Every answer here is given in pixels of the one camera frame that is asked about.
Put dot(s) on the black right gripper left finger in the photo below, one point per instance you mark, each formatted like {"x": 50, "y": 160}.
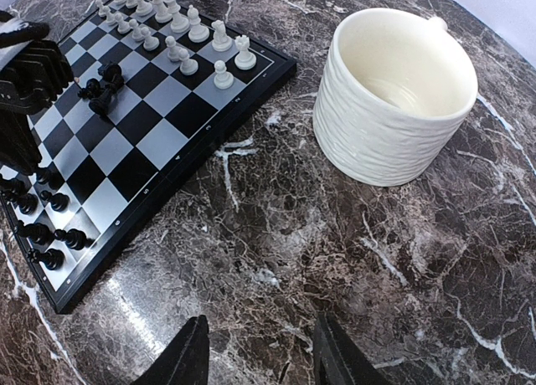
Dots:
{"x": 186, "y": 358}

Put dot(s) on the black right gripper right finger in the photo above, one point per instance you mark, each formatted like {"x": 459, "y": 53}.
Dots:
{"x": 337, "y": 360}

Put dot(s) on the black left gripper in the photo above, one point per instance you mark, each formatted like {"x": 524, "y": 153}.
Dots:
{"x": 34, "y": 72}

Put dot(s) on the black white chessboard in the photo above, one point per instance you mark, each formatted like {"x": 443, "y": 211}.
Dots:
{"x": 107, "y": 176}

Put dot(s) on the black chess piece rook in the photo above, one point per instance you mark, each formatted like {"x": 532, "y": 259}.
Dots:
{"x": 51, "y": 258}

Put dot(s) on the pile of black chess pieces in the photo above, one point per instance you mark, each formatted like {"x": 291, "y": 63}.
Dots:
{"x": 99, "y": 95}

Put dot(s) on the white pawn far corner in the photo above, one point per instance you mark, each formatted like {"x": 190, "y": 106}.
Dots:
{"x": 223, "y": 79}

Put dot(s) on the white rook far corner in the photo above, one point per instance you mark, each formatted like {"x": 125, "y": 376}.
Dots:
{"x": 245, "y": 59}

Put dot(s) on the cream ceramic mug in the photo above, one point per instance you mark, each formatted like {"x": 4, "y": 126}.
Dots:
{"x": 394, "y": 90}

